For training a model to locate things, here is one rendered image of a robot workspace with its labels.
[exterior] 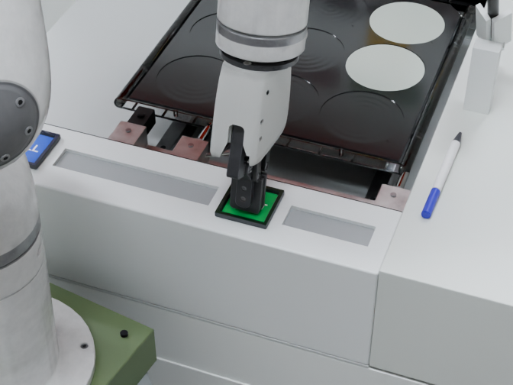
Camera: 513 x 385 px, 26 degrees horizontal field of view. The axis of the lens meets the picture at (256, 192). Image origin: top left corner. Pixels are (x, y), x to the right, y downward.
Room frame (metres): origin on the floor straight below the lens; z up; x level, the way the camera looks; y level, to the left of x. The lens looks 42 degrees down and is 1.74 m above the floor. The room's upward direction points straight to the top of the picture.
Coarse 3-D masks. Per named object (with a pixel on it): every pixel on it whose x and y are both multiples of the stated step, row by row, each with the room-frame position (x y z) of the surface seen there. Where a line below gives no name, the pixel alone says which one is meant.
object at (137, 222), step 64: (64, 192) 0.85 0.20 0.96; (128, 192) 0.85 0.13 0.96; (192, 192) 0.86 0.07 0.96; (320, 192) 0.85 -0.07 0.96; (64, 256) 0.86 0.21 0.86; (128, 256) 0.83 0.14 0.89; (192, 256) 0.80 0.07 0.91; (256, 256) 0.78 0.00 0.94; (320, 256) 0.76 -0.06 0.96; (384, 256) 0.76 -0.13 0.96; (256, 320) 0.78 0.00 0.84; (320, 320) 0.75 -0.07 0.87
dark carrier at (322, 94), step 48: (336, 0) 1.31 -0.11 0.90; (384, 0) 1.31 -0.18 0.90; (192, 48) 1.20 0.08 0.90; (336, 48) 1.20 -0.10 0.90; (432, 48) 1.20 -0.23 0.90; (144, 96) 1.09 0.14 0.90; (192, 96) 1.09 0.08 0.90; (336, 96) 1.09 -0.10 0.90; (384, 96) 1.09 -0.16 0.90; (336, 144) 1.00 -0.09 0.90; (384, 144) 1.00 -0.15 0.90
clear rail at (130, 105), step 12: (132, 108) 1.07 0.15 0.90; (156, 108) 1.07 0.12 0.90; (168, 108) 1.07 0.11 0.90; (180, 120) 1.05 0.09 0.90; (192, 120) 1.05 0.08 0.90; (204, 120) 1.04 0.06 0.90; (276, 144) 1.01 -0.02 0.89; (288, 144) 1.00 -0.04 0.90; (300, 144) 1.00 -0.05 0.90; (312, 144) 1.00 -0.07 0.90; (324, 156) 0.99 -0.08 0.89; (336, 156) 0.98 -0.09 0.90; (348, 156) 0.98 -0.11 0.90; (360, 156) 0.98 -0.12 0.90; (372, 156) 0.98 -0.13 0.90; (372, 168) 0.97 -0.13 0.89; (384, 168) 0.96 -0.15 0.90; (396, 168) 0.96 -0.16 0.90; (408, 168) 0.96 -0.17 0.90
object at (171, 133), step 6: (174, 126) 1.10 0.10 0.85; (180, 126) 1.10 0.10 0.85; (186, 126) 1.10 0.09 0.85; (192, 126) 1.12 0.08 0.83; (168, 132) 1.08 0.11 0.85; (174, 132) 1.08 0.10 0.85; (180, 132) 1.08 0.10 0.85; (186, 132) 1.10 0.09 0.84; (192, 132) 1.12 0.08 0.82; (162, 138) 1.07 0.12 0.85; (168, 138) 1.07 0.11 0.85; (174, 138) 1.07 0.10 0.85; (162, 144) 1.06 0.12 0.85; (168, 144) 1.06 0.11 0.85; (174, 144) 1.06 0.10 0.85
